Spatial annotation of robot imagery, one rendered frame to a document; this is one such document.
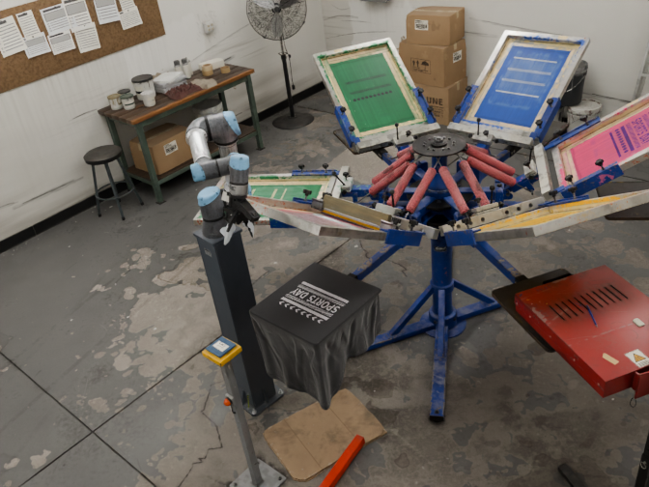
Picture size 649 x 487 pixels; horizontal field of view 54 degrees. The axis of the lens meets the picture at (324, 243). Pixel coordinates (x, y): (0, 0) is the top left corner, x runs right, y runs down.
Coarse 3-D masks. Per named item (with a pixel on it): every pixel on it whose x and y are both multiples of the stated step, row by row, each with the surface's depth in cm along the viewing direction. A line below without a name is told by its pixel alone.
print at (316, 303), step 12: (300, 288) 321; (312, 288) 320; (288, 300) 314; (300, 300) 313; (312, 300) 312; (324, 300) 311; (336, 300) 309; (348, 300) 308; (300, 312) 305; (312, 312) 304; (324, 312) 302
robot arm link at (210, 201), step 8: (200, 192) 317; (208, 192) 315; (216, 192) 314; (200, 200) 314; (208, 200) 312; (216, 200) 314; (200, 208) 318; (208, 208) 315; (216, 208) 316; (208, 216) 318; (216, 216) 318
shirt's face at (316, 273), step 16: (304, 272) 332; (320, 272) 330; (336, 272) 328; (288, 288) 322; (336, 288) 317; (352, 288) 316; (368, 288) 314; (272, 304) 312; (352, 304) 305; (272, 320) 302; (288, 320) 301; (304, 320) 299; (336, 320) 297; (304, 336) 290; (320, 336) 289
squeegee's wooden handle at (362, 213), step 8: (328, 200) 324; (336, 200) 321; (344, 200) 319; (328, 208) 324; (336, 208) 321; (344, 208) 318; (352, 208) 315; (360, 208) 312; (368, 208) 310; (360, 216) 312; (368, 216) 309; (376, 216) 306; (384, 216) 303; (376, 224) 306
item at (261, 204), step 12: (252, 204) 274; (264, 204) 303; (276, 204) 309; (288, 204) 316; (300, 204) 323; (276, 216) 265; (288, 216) 261; (300, 228) 257; (312, 228) 253; (324, 228) 253; (336, 228) 259; (348, 228) 267; (384, 240) 289
